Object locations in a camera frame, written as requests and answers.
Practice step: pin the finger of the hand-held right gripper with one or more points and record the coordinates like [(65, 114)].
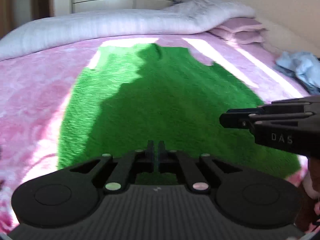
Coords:
[(235, 118)]

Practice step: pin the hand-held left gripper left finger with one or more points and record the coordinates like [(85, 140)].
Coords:
[(150, 155)]

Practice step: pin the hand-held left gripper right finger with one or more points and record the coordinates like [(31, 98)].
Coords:
[(161, 155)]

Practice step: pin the green knitted sweater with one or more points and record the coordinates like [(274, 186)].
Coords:
[(162, 92)]

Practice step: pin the light blue shirt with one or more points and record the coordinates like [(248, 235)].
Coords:
[(302, 67)]

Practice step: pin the white padded headboard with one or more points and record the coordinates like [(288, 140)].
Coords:
[(290, 37)]

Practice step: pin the pink floral blanket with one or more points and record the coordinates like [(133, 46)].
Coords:
[(32, 92)]

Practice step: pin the striped lilac quilt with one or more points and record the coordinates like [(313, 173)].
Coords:
[(112, 23)]

